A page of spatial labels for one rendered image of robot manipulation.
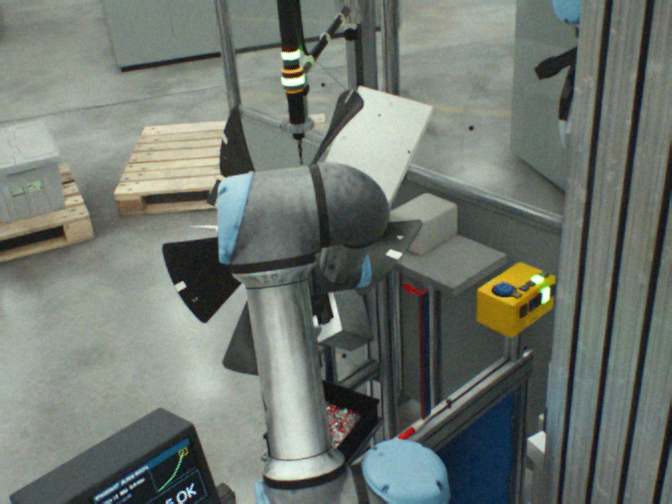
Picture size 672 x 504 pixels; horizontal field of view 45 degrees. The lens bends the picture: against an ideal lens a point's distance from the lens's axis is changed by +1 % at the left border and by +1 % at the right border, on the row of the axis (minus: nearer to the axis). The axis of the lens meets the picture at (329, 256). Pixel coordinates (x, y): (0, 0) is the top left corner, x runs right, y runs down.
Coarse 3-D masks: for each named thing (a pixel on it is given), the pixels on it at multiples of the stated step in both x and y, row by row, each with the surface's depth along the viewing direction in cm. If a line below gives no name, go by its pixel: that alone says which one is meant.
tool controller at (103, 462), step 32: (160, 416) 129; (96, 448) 125; (128, 448) 122; (160, 448) 121; (192, 448) 124; (64, 480) 118; (96, 480) 116; (128, 480) 118; (160, 480) 121; (192, 480) 125
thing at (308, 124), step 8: (304, 80) 170; (304, 88) 170; (304, 96) 170; (304, 104) 171; (304, 112) 172; (288, 120) 172; (312, 120) 171; (288, 128) 169; (296, 128) 168; (304, 128) 169
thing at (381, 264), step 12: (396, 228) 176; (408, 228) 175; (384, 240) 174; (396, 240) 173; (408, 240) 172; (372, 252) 172; (384, 252) 171; (372, 264) 170; (384, 264) 169; (372, 276) 168; (384, 276) 167; (360, 288) 167; (372, 288) 166
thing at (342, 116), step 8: (344, 96) 191; (352, 96) 185; (360, 96) 181; (344, 104) 187; (352, 104) 182; (360, 104) 178; (336, 112) 192; (344, 112) 183; (352, 112) 179; (336, 120) 185; (344, 120) 180; (328, 128) 194; (336, 128) 182; (328, 136) 185; (336, 136) 180; (328, 144) 181; (320, 152) 184; (312, 160) 188
